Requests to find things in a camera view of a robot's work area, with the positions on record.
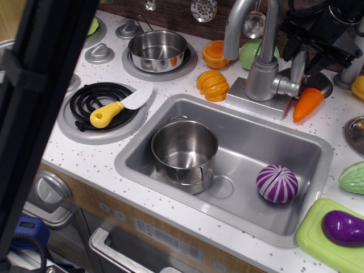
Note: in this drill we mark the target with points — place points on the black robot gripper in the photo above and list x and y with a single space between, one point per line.
324 28

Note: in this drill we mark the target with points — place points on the silver faucet lever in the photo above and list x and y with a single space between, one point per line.
291 86

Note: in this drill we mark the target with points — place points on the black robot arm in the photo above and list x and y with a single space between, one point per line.
323 27

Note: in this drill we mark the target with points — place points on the orange toy carrot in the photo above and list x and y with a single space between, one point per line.
309 101

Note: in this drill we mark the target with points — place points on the silver toy faucet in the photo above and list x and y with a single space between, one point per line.
265 91

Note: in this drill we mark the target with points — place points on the hanging steel ladle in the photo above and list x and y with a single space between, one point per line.
254 23

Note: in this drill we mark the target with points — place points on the yellow toy pepper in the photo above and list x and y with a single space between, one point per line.
357 87

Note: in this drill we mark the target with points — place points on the silver plate at right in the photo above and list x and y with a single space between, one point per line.
354 134

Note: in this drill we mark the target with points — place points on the toy orange half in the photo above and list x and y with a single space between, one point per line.
212 54

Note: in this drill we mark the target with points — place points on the orange toy pumpkin piece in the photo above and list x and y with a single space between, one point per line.
213 85

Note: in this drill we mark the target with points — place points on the grey toy sink basin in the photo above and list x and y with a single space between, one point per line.
246 145

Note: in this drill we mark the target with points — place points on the hanging slotted spoon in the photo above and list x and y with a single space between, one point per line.
204 10

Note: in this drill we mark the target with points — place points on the green toy bitter gourd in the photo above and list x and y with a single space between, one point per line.
351 178

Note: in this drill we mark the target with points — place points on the purple striped toy onion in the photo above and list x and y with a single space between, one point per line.
277 184

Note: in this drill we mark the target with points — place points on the steel saucepan on burner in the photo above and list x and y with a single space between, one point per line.
158 51

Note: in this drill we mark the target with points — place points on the steel pot in sink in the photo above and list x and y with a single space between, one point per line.
185 153

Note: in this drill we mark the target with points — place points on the hanging small spoon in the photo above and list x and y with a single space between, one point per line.
150 5

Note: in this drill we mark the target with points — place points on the silver stove knob back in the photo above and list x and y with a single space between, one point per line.
128 30

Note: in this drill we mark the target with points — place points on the silver stove knob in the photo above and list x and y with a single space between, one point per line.
128 30
74 83
100 54

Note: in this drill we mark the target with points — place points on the purple toy eggplant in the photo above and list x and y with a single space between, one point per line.
343 229

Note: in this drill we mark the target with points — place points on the green cutting board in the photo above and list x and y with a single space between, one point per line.
312 240

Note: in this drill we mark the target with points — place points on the silver stove knob middle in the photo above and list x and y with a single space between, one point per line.
100 54

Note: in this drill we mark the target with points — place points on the green toy plate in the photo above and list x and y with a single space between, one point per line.
93 26

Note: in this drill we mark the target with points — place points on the silver stove knob front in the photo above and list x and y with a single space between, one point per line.
74 83

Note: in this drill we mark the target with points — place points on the black foreground pole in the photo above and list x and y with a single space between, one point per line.
38 68

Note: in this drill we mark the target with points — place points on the silver oven dial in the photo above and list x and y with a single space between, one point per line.
51 189

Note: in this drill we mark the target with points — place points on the yellow handled toy knife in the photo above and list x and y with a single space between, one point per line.
100 118

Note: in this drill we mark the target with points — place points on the silver oven door handle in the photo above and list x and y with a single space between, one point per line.
124 252

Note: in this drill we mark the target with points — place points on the blue clamp with cable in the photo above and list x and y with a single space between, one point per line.
31 233

